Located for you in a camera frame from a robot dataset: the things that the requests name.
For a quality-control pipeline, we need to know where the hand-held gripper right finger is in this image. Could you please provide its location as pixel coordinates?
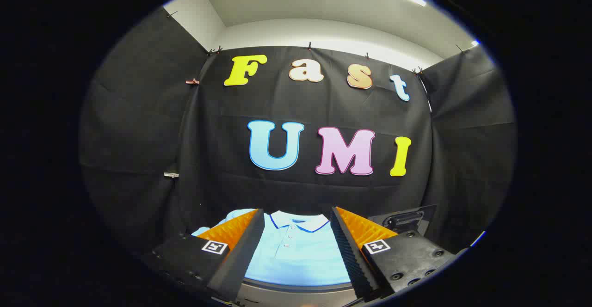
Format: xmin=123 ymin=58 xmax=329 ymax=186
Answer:
xmin=330 ymin=207 xmax=458 ymax=301

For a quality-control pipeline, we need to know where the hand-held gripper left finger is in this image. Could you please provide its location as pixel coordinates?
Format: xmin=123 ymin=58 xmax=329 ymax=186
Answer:
xmin=153 ymin=209 xmax=265 ymax=304

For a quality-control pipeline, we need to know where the dark washing machine lid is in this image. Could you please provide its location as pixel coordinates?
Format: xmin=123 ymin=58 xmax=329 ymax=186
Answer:
xmin=369 ymin=204 xmax=438 ymax=234

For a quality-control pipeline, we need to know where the light blue polo shirt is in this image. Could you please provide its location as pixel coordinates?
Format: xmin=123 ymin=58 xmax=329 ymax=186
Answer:
xmin=192 ymin=209 xmax=352 ymax=287

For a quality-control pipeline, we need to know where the row of small black clips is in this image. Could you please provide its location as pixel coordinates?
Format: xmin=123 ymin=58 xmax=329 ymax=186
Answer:
xmin=166 ymin=10 xmax=466 ymax=75

